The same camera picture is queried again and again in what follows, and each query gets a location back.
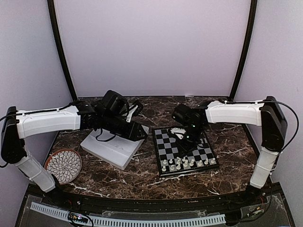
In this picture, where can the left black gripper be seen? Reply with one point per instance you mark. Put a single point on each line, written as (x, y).
(134, 132)

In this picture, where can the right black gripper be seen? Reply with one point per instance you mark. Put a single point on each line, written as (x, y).
(185, 148)

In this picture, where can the black white chessboard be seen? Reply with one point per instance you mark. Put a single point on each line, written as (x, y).
(173, 160)

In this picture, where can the white plastic divided tray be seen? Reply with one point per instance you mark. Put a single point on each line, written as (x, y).
(101, 144)

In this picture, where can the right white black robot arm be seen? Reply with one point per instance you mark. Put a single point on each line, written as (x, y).
(266, 114)

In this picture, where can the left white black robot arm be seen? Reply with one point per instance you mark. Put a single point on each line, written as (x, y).
(112, 113)

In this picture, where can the floral patterned ceramic plate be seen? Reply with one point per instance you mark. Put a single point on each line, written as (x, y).
(65, 165)

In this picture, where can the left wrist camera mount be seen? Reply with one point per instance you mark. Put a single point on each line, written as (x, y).
(134, 110)

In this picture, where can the black front rail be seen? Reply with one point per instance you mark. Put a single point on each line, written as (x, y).
(228, 203)

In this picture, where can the white slotted cable duct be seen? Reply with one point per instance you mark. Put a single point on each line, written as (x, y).
(127, 219)

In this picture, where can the left black frame post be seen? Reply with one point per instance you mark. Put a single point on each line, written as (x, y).
(60, 50)

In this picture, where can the black frame post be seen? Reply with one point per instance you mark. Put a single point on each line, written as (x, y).
(60, 50)
(245, 49)

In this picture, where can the right black frame post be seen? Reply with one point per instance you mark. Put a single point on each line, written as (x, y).
(245, 49)

